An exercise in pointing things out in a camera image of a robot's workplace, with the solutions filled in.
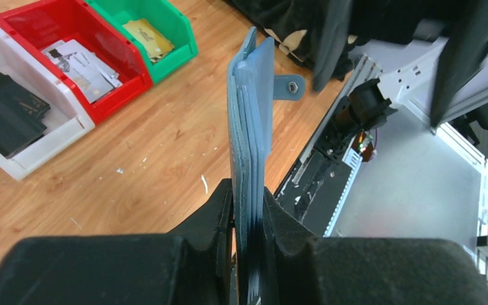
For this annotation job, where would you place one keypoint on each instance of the blue card holder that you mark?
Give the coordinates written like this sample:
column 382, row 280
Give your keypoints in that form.
column 252, row 88

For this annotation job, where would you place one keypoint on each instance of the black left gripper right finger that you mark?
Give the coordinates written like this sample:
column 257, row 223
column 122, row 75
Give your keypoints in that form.
column 304, row 268

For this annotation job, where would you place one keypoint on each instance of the black floral blanket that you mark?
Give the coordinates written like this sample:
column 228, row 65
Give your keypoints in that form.
column 296, row 26

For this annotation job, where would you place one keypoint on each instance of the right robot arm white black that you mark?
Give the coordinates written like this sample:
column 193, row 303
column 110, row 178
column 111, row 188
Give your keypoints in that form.
column 412, row 85

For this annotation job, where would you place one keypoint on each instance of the red plastic bin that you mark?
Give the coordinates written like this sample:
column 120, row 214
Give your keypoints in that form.
column 37, row 25

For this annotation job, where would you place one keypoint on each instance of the green plastic bin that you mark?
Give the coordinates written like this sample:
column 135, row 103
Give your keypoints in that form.
column 162, row 34

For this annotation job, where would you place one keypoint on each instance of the white cards stack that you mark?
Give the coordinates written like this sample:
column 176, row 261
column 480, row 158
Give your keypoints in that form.
column 93, row 76

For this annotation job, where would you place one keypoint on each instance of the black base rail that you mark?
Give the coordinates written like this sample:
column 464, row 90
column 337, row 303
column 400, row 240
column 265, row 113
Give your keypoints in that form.
column 315, row 189

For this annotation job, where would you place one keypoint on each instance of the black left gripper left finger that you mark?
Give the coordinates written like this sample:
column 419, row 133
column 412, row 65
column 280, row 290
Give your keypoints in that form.
column 191, row 264

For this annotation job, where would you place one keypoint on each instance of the white plastic bin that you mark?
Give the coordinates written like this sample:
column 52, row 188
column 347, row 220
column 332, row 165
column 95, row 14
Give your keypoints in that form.
column 66, row 121

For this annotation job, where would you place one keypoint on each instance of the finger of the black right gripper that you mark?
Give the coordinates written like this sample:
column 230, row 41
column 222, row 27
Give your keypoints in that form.
column 333, row 40
column 460, row 58

